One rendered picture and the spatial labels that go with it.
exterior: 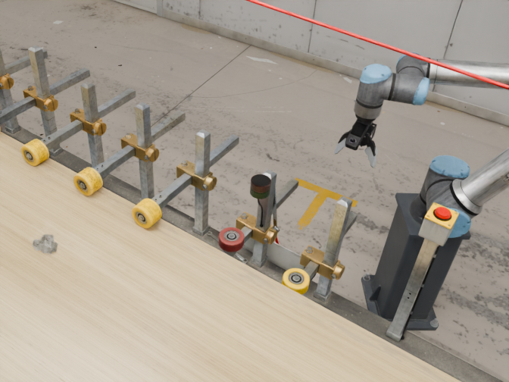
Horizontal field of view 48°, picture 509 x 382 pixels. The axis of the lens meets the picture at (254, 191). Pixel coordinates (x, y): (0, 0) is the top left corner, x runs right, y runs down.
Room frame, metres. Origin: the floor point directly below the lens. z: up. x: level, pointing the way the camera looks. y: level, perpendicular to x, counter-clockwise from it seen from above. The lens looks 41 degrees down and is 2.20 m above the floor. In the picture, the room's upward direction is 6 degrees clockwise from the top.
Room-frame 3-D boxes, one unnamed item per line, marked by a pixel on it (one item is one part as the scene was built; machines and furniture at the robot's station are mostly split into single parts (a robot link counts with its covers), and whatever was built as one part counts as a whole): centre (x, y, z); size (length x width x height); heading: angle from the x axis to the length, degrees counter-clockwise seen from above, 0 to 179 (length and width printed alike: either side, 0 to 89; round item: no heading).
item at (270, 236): (1.36, -0.02, 0.85); 0.13 x 0.06 x 0.05; 61
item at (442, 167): (1.79, -0.75, 0.79); 0.17 x 0.15 x 0.18; 173
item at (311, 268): (1.28, -0.24, 0.84); 0.43 x 0.03 x 0.04; 151
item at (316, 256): (1.24, -0.24, 0.84); 0.13 x 0.06 x 0.05; 61
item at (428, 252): (1.10, -0.49, 0.93); 0.05 x 0.04 x 0.45; 61
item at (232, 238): (1.26, 0.06, 0.85); 0.08 x 0.08 x 0.11
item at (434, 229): (1.10, -0.48, 1.18); 0.07 x 0.07 x 0.08; 61
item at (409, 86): (1.67, -0.47, 1.25); 0.12 x 0.12 x 0.09; 83
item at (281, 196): (1.43, -0.04, 0.84); 0.43 x 0.03 x 0.04; 151
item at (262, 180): (1.31, -0.02, 0.99); 0.06 x 0.06 x 0.22; 61
